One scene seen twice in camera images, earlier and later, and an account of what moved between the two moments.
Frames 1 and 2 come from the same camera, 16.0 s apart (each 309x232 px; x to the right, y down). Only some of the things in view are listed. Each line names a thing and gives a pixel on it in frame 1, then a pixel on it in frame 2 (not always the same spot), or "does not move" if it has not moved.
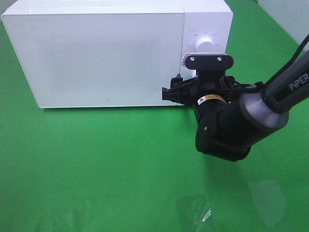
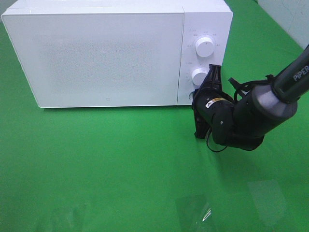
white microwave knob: (204, 45) does not move
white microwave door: (98, 59) does not move
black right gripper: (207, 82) → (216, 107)
